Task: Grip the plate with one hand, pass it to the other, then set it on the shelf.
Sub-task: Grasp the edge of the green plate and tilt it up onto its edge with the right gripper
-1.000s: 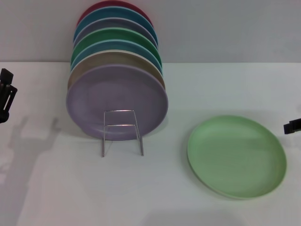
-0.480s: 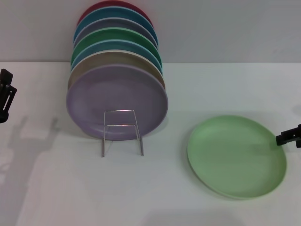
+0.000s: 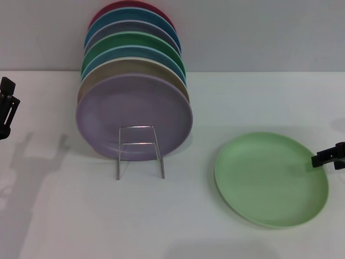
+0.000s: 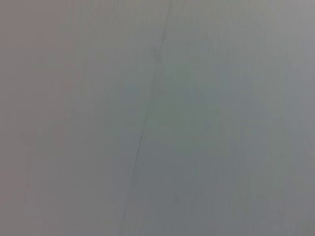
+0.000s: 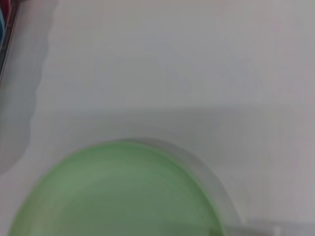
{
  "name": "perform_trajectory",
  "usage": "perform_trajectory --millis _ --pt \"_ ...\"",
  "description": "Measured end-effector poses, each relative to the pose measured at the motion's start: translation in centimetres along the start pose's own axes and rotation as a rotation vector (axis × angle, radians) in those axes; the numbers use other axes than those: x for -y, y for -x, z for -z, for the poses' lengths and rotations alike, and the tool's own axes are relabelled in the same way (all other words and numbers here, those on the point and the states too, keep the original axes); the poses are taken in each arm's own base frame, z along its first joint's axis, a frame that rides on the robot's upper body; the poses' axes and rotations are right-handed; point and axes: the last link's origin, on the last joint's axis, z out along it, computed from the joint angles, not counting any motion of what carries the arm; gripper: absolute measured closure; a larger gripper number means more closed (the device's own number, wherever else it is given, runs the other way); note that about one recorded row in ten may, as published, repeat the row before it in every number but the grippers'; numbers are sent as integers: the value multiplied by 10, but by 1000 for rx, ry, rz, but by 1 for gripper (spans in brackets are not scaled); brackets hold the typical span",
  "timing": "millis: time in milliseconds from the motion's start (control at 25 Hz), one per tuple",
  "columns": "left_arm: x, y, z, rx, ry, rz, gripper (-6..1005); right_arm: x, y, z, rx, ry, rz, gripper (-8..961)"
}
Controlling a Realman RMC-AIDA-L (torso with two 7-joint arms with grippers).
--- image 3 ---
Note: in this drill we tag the teal blue plate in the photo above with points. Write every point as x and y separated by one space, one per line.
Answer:
129 14

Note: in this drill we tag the grey purple plate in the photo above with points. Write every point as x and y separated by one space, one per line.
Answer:
129 27

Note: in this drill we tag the lavender plate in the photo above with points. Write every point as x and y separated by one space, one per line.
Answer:
107 108

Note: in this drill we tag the light blue plate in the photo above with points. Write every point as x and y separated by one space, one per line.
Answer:
126 51

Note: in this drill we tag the maroon plate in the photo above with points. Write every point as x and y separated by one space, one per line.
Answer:
129 3

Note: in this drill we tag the dark green plate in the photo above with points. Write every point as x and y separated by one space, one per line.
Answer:
129 39

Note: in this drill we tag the beige plate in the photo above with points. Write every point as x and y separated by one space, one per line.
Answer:
126 66

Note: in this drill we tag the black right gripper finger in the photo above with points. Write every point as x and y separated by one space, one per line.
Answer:
323 157
340 166

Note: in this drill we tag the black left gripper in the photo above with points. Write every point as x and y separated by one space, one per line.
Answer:
4 132

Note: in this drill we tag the light green plate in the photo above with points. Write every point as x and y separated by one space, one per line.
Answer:
264 178

